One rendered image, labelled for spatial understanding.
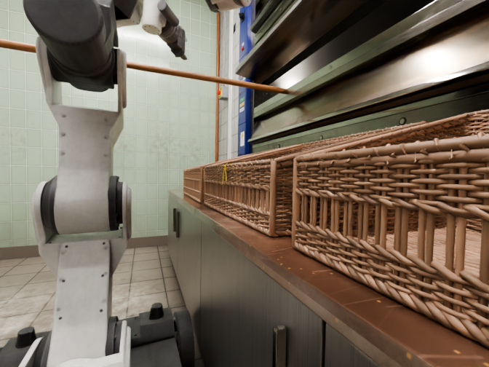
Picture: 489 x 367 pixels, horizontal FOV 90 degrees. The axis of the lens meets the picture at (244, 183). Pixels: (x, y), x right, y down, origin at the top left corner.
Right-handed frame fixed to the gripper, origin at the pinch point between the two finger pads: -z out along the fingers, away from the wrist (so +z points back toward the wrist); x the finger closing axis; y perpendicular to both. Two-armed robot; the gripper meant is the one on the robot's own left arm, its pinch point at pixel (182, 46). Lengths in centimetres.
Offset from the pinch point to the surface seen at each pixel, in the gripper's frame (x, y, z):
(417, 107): 37, 84, 24
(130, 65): 8.7, -22.6, 4.8
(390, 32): 11, 79, 16
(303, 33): -10, 53, -18
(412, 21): 11, 83, 21
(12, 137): 30, -169, -50
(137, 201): 83, -94, -101
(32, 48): 9, -51, 25
